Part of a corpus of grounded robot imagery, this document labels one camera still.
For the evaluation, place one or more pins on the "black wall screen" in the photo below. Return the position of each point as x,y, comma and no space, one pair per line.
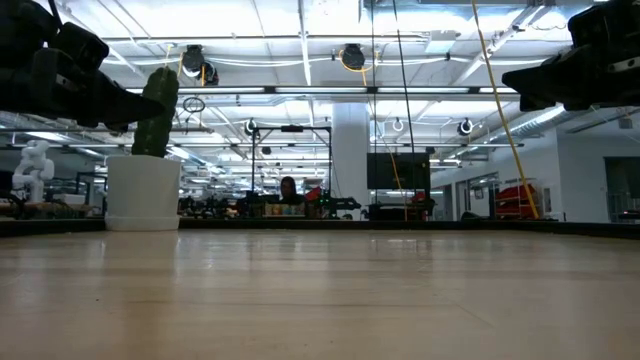
398,171

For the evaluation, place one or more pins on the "white robot figure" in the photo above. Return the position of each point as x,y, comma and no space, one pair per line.
32,167

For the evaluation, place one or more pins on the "person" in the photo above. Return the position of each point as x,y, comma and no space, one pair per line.
289,189

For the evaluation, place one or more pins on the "white hexagonal plant pot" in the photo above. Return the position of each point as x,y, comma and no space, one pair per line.
142,192

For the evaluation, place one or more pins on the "white square pillar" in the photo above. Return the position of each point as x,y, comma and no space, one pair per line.
350,160

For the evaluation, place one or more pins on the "black background rig frame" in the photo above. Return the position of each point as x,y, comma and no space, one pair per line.
292,128

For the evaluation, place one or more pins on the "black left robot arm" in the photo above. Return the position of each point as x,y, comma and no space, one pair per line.
22,25

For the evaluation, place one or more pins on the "black aluminium table frame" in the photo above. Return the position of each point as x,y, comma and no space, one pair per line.
450,227

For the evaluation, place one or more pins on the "green cactus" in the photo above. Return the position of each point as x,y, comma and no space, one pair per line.
155,137

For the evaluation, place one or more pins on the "red storage bin rack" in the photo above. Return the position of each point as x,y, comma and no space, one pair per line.
515,197

